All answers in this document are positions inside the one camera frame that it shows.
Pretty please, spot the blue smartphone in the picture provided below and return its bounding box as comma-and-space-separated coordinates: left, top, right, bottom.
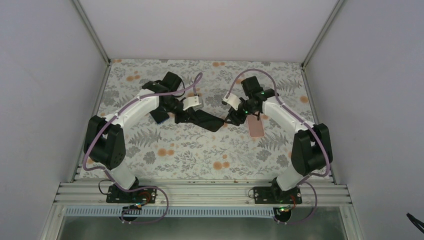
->
149, 108, 170, 125

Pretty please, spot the black phone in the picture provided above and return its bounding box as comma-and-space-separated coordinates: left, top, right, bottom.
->
192, 110, 225, 133

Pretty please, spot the pink phone case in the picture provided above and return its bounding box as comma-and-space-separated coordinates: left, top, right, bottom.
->
246, 115, 265, 138

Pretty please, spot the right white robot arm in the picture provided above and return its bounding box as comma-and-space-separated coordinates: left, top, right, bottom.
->
222, 76, 333, 201

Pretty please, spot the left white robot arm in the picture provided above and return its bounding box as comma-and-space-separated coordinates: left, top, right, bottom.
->
82, 72, 203, 193

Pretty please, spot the floral tablecloth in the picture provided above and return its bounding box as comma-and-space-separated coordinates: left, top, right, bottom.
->
97, 58, 314, 181

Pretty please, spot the black object at edge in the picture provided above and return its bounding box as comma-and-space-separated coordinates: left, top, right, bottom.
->
406, 212, 424, 233

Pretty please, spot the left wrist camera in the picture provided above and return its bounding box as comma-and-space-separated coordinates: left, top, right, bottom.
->
182, 95, 204, 111

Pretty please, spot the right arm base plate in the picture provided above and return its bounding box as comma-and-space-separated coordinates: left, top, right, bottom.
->
252, 186, 303, 205

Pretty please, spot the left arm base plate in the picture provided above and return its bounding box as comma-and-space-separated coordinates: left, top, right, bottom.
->
105, 185, 157, 204

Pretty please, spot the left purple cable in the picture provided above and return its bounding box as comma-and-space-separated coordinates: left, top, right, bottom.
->
81, 72, 204, 226

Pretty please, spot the aluminium rail frame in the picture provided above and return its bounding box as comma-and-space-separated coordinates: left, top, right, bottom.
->
53, 180, 352, 207

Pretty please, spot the grey slotted cable duct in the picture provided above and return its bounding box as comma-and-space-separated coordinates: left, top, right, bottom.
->
64, 205, 275, 218

